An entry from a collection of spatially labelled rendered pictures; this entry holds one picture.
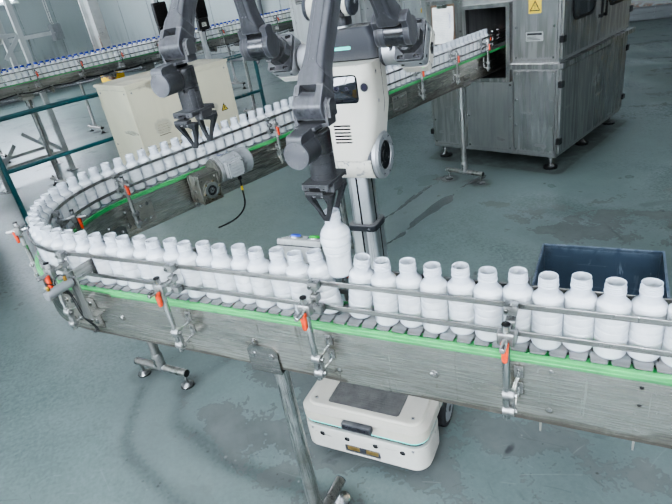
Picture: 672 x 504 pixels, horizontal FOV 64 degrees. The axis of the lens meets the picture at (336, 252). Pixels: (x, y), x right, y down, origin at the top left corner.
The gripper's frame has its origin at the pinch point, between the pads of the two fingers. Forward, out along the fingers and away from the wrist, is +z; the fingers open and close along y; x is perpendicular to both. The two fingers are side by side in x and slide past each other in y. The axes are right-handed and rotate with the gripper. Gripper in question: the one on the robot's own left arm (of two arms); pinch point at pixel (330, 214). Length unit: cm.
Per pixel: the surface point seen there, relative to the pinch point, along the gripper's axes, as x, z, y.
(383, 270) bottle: -12.8, 11.7, -3.0
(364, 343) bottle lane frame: -7.2, 30.6, -6.6
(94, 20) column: 824, -31, 687
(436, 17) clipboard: 87, 0, 391
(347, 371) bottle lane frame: -1.2, 40.7, -6.6
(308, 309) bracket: 2.8, 18.4, -12.3
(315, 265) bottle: 5.0, 12.8, -2.4
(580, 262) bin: -51, 37, 52
